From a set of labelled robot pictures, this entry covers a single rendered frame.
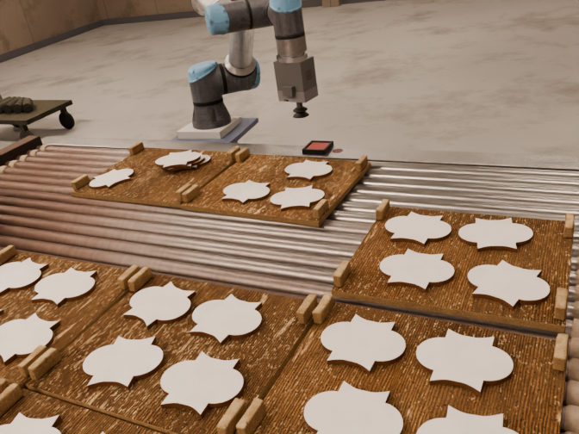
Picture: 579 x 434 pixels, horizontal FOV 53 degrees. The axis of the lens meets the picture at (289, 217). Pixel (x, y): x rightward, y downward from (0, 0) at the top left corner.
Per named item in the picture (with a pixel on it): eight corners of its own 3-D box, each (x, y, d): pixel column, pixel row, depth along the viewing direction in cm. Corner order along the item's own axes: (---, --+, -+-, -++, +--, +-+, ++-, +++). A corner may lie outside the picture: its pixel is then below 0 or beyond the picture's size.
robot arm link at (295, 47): (294, 40, 141) (267, 40, 145) (296, 58, 143) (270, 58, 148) (310, 33, 146) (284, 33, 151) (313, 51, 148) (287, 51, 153)
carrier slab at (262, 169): (248, 158, 183) (247, 153, 182) (371, 166, 164) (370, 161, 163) (181, 209, 157) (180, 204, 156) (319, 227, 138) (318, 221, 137)
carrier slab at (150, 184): (144, 151, 203) (142, 146, 202) (245, 157, 184) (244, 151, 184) (71, 196, 176) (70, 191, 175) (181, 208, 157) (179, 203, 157)
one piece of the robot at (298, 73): (262, 50, 145) (271, 113, 153) (291, 51, 140) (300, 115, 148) (284, 40, 152) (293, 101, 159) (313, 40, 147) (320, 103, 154)
